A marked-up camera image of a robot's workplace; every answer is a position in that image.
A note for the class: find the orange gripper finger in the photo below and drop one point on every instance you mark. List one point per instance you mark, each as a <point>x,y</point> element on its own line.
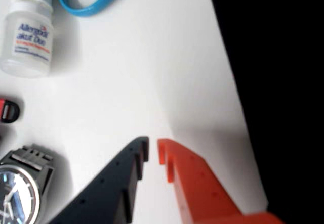
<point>200,191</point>

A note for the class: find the silver wristwatch with dark dial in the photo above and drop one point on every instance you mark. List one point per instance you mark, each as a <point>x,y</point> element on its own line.
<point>17,183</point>

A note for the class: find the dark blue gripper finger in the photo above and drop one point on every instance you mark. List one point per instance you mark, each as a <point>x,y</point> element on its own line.
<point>106,196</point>

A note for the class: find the red usb stick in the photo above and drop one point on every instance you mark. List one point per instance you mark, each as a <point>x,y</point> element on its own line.
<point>7,111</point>

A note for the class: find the white eye drop bottle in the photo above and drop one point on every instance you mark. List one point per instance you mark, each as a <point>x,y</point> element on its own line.
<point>27,44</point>

